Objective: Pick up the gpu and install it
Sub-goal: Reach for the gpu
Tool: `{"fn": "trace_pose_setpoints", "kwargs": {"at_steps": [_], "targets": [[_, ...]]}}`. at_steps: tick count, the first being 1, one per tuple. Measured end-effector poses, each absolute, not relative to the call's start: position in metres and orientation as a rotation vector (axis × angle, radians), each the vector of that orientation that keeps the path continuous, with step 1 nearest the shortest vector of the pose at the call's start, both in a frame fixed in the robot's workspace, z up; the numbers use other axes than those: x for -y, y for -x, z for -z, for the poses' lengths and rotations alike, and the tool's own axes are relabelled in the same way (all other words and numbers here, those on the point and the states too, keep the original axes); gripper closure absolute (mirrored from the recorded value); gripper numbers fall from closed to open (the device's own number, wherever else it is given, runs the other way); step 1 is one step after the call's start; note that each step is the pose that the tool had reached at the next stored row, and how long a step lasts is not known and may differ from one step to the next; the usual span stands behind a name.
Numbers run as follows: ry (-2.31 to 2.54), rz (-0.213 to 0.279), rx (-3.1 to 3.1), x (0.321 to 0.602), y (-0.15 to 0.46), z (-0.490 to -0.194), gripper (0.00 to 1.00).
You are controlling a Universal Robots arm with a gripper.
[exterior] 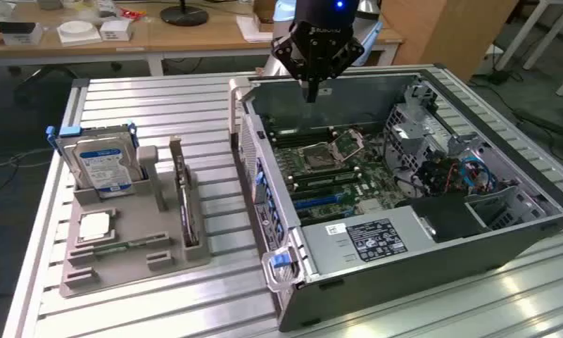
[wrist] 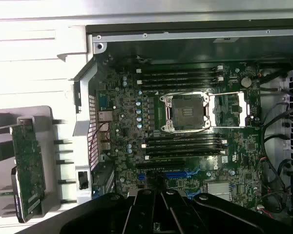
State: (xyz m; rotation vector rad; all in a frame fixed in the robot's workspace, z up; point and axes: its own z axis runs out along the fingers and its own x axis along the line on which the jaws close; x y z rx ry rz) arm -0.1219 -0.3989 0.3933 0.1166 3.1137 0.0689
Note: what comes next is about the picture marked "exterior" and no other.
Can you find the silver CPU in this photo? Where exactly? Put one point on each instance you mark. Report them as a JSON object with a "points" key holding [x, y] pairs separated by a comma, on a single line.
{"points": [[93, 227]]}

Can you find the grey metal disk bay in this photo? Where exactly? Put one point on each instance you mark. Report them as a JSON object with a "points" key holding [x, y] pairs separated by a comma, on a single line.
{"points": [[511, 207]]}

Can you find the perforated metal drive cage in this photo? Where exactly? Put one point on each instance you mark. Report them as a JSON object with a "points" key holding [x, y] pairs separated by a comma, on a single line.
{"points": [[410, 141]]}

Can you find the grey parts rack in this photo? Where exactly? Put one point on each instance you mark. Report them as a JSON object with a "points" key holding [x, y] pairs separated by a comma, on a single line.
{"points": [[136, 214]]}

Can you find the brown cardboard box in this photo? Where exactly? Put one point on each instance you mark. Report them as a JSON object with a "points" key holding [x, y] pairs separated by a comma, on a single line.
{"points": [[262, 10]]}

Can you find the green RAM stick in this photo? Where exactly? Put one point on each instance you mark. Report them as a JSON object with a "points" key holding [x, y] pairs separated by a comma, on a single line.
{"points": [[121, 245], [326, 179]]}

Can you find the wooden desk white frame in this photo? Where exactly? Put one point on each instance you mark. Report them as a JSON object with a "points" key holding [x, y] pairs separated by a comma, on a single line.
{"points": [[192, 38]]}

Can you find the green motherboard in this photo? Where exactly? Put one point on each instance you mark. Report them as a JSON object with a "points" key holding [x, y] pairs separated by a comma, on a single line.
{"points": [[375, 172]]}

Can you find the blue expansion slot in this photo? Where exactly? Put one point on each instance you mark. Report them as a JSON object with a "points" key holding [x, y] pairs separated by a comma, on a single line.
{"points": [[318, 200]]}

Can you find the wooden cabinet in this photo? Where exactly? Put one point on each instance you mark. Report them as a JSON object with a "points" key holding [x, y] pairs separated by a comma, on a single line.
{"points": [[450, 35]]}

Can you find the white paper stack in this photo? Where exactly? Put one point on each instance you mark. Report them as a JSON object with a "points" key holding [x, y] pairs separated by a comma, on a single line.
{"points": [[250, 30]]}

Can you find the black open PC case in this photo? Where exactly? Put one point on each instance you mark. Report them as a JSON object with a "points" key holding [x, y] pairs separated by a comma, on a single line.
{"points": [[403, 281]]}

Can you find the black round lamp base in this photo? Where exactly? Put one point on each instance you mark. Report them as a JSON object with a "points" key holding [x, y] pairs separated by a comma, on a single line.
{"points": [[184, 17]]}

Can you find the CPU socket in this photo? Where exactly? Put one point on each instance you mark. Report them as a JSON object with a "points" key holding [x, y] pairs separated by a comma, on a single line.
{"points": [[317, 158]]}

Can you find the grey power supply unit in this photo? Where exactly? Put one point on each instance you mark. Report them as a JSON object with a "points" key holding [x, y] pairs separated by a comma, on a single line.
{"points": [[327, 253]]}

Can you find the grey printed packet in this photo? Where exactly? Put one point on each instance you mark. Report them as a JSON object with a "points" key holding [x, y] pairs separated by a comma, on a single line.
{"points": [[106, 8]]}

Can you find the white box black lid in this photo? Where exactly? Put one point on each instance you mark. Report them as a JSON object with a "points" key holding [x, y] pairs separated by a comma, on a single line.
{"points": [[21, 35]]}

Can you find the hard disk with blue caddy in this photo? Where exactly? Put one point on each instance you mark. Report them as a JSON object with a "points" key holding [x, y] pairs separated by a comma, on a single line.
{"points": [[102, 165]]}

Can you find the black power adapter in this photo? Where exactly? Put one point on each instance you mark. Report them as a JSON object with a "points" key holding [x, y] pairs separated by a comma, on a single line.
{"points": [[499, 77]]}

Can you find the green graphics card black fan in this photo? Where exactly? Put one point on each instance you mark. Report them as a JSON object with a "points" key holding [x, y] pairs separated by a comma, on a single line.
{"points": [[185, 197]]}

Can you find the grey cup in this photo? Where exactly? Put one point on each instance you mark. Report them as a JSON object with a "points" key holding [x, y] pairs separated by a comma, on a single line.
{"points": [[50, 4]]}

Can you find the red packet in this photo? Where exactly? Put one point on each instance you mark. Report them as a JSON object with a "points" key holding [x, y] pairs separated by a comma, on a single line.
{"points": [[133, 15]]}

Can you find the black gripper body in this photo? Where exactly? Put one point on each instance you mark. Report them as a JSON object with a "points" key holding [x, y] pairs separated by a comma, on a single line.
{"points": [[323, 38]]}

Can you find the silver chipset heatsink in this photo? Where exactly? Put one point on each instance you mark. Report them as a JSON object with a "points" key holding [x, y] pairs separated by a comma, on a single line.
{"points": [[373, 206]]}

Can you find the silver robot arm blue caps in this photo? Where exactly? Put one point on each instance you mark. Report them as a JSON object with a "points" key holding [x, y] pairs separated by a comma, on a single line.
{"points": [[278, 67]]}

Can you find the black floor stand base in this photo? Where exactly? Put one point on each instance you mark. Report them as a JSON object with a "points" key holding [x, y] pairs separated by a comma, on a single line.
{"points": [[554, 123]]}

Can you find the black office chair base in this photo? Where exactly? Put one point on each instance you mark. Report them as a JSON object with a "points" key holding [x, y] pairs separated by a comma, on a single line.
{"points": [[32, 81]]}

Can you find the metal socket cover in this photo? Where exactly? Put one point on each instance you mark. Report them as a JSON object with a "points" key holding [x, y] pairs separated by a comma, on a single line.
{"points": [[346, 142]]}

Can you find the white table frame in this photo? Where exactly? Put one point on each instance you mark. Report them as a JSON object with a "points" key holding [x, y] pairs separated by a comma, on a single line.
{"points": [[546, 35]]}

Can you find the small white labelled box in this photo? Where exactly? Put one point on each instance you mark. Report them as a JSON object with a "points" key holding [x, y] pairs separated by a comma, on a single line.
{"points": [[117, 32]]}

